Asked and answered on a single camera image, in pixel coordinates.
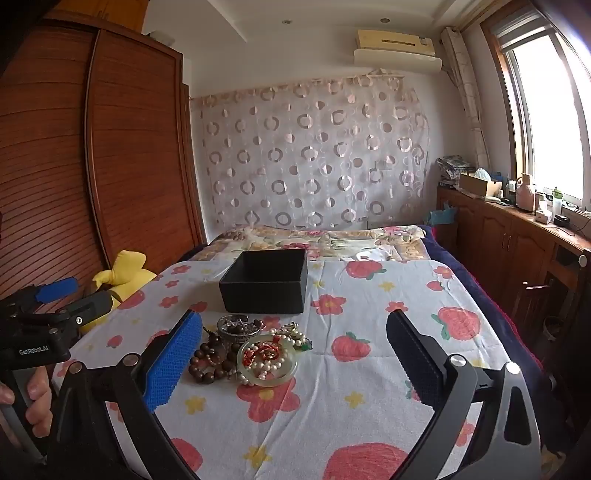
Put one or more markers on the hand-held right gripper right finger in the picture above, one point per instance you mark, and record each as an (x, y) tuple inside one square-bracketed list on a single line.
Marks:
[(413, 353)]

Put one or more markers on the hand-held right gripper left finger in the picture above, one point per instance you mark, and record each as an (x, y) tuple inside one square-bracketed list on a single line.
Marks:
[(173, 364)]

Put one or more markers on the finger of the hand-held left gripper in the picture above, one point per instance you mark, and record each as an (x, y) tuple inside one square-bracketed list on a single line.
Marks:
[(92, 304), (55, 288)]

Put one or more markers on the silver hair comb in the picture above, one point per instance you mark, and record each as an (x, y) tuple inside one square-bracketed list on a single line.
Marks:
[(235, 326)]

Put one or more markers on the green jade bangle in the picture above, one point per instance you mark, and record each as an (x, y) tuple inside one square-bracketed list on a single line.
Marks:
[(288, 364)]

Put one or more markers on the black storage box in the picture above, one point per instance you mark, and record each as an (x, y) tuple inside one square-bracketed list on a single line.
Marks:
[(263, 290)]

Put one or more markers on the person's left hand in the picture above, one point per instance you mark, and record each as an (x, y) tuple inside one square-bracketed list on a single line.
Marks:
[(39, 399)]

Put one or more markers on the yellow plush toy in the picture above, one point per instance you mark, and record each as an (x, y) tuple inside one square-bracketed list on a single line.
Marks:
[(124, 267)]

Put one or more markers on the strawberry print bedsheet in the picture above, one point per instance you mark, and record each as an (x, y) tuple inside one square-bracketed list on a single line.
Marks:
[(360, 406)]

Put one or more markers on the navy blue blanket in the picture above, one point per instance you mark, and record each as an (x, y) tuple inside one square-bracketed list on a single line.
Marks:
[(466, 277)]

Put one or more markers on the white cloth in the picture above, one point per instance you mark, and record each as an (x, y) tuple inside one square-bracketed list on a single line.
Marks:
[(371, 255)]

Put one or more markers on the wooden chair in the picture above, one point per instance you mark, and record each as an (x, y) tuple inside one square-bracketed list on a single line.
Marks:
[(531, 304)]

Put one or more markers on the blue paper item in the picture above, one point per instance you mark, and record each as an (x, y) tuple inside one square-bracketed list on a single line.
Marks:
[(441, 216)]

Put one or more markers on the wooden cabinet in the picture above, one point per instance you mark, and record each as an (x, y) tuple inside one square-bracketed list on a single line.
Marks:
[(494, 235)]

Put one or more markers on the wooden wardrobe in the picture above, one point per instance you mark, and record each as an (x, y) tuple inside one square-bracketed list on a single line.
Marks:
[(129, 138)]

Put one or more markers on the floral quilt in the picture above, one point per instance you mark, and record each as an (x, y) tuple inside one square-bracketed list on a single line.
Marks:
[(286, 240)]

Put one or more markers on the cardboard box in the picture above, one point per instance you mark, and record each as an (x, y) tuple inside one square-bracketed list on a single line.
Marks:
[(478, 187)]

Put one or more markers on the small white box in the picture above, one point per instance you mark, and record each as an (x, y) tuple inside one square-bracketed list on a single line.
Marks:
[(543, 217)]

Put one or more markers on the stack of folded cloths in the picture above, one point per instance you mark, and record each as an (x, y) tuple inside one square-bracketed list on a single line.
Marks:
[(450, 168)]

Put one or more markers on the pink kettle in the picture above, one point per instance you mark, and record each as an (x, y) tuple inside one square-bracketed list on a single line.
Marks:
[(526, 196)]

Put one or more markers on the green cap bottle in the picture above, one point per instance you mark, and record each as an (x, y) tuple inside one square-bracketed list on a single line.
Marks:
[(557, 201)]

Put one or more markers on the circle pattern curtain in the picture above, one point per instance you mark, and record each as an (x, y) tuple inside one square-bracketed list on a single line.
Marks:
[(314, 152)]

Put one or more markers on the window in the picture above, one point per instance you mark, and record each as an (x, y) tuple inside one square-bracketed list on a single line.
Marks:
[(549, 115)]

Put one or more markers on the patterned window curtain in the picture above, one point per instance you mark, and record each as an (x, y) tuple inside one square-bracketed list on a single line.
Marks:
[(464, 83)]

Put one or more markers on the wall air conditioner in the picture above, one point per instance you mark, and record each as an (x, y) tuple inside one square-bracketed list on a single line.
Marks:
[(397, 46)]

